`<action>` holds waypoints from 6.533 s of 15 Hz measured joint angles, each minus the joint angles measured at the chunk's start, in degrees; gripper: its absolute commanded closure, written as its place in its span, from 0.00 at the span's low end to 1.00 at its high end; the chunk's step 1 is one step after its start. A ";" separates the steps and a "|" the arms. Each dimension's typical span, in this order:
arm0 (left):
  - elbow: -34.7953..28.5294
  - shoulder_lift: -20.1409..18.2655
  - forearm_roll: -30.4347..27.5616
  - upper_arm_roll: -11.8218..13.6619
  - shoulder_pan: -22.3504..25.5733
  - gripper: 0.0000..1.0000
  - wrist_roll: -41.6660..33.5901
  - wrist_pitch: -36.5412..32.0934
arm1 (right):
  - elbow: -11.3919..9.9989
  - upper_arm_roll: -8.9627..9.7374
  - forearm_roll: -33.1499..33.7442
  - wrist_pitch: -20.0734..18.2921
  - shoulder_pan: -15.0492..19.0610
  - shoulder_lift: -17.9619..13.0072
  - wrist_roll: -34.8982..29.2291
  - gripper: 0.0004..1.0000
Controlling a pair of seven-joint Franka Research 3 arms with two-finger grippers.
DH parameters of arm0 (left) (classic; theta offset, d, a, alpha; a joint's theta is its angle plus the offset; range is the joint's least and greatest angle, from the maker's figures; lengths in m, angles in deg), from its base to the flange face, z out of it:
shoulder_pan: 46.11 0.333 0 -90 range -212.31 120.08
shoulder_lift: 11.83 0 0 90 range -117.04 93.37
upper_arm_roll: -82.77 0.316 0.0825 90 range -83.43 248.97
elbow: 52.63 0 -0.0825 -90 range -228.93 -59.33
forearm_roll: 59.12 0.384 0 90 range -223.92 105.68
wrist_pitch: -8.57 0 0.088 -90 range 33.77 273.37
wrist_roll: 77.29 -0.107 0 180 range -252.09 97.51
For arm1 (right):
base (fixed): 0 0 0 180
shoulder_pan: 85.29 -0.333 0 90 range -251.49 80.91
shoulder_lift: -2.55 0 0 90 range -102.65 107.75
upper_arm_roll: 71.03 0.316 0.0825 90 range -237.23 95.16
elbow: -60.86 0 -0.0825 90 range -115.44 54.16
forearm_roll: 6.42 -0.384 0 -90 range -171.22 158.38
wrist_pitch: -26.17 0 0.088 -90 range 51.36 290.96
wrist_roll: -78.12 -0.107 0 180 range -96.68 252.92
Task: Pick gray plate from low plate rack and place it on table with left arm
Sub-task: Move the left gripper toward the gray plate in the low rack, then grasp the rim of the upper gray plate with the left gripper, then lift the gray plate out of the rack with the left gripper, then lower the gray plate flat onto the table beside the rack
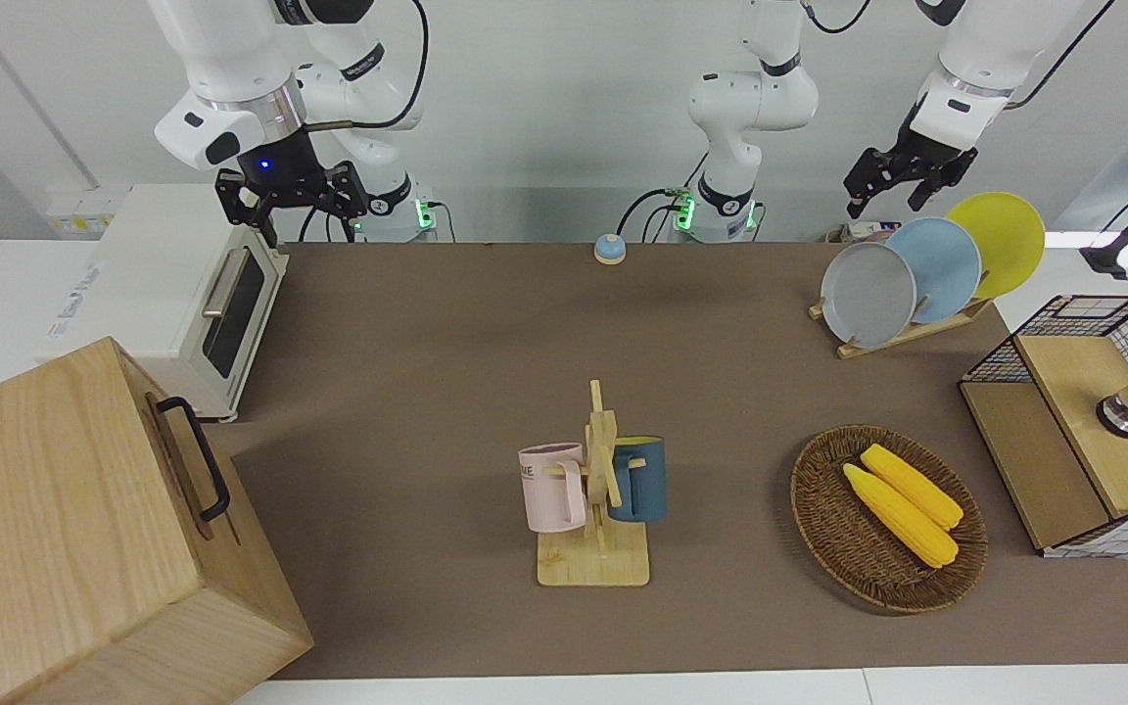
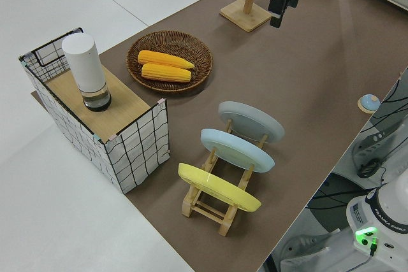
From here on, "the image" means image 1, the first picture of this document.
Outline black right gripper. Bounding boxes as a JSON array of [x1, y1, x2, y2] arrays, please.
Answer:
[[216, 127, 369, 248]]

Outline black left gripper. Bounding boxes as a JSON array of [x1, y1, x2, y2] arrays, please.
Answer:
[[843, 103, 978, 218]]

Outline light blue plate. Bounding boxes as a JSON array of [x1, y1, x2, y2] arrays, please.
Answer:
[[885, 217, 983, 324]]

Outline gray plate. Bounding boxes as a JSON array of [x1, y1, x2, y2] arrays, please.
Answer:
[[821, 242, 917, 351]]

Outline yellow plate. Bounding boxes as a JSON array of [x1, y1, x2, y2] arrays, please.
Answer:
[[946, 192, 1047, 300]]

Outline low wooden plate rack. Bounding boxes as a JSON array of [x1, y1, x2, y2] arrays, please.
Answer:
[[809, 294, 996, 360]]

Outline white power strip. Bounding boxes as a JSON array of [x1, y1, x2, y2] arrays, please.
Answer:
[[823, 220, 893, 246]]

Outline white toaster oven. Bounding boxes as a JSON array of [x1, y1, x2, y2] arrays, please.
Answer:
[[35, 184, 289, 424]]

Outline brown table mat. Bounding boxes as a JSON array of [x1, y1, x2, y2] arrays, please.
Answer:
[[202, 240, 1128, 682]]

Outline yellow corn cob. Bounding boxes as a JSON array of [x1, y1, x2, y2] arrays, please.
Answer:
[[861, 444, 964, 532], [842, 463, 960, 569]]

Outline brown wicker basket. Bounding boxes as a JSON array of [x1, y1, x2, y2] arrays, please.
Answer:
[[790, 424, 989, 615]]

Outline pink mug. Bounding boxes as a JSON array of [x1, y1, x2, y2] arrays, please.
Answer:
[[518, 443, 589, 535]]

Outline dark blue mug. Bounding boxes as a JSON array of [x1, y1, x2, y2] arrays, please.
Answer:
[[608, 436, 669, 523]]

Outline wooden mug tree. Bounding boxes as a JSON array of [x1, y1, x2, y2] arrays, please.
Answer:
[[537, 380, 651, 588]]

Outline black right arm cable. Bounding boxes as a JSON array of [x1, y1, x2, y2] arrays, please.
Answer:
[[305, 0, 430, 133]]

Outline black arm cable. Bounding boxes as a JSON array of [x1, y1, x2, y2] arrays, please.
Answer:
[[1005, 0, 1118, 111], [305, 0, 430, 133]]

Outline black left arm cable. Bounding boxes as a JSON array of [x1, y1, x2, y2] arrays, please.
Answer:
[[1005, 0, 1118, 111]]

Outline white wall socket strip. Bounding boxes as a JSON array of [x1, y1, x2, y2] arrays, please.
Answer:
[[45, 196, 119, 236]]

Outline black base cables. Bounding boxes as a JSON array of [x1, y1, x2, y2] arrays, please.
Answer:
[[616, 186, 692, 244]]

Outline wire and wood shelf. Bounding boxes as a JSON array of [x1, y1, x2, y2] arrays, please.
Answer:
[[958, 294, 1128, 560]]

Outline wooden box with black handle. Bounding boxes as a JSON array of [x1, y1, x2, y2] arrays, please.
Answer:
[[0, 336, 315, 705]]

